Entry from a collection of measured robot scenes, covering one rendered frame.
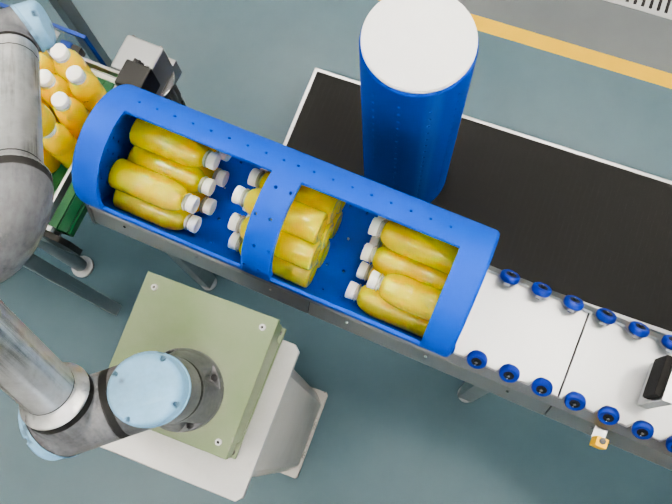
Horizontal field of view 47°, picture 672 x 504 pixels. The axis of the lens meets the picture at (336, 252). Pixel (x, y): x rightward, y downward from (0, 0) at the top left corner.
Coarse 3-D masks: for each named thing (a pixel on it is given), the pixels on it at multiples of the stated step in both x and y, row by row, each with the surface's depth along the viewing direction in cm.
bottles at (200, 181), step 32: (160, 160) 171; (224, 160) 174; (192, 192) 172; (160, 224) 173; (192, 224) 171; (320, 256) 171; (384, 256) 163; (352, 288) 166; (384, 320) 165; (416, 320) 162
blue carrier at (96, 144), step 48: (144, 96) 165; (96, 144) 159; (240, 144) 159; (96, 192) 163; (288, 192) 153; (336, 192) 154; (384, 192) 157; (192, 240) 174; (336, 240) 179; (480, 240) 151; (288, 288) 162; (336, 288) 173; (432, 336) 152
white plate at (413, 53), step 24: (384, 0) 185; (408, 0) 185; (432, 0) 185; (456, 0) 184; (384, 24) 184; (408, 24) 183; (432, 24) 183; (456, 24) 183; (384, 48) 182; (408, 48) 182; (432, 48) 182; (456, 48) 181; (384, 72) 181; (408, 72) 180; (432, 72) 180; (456, 72) 180
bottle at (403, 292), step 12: (384, 276) 161; (396, 276) 159; (408, 276) 160; (384, 288) 159; (396, 288) 158; (408, 288) 157; (420, 288) 157; (432, 288) 158; (384, 300) 161; (396, 300) 158; (408, 300) 157; (420, 300) 157; (432, 300) 156; (408, 312) 160; (420, 312) 157; (432, 312) 156
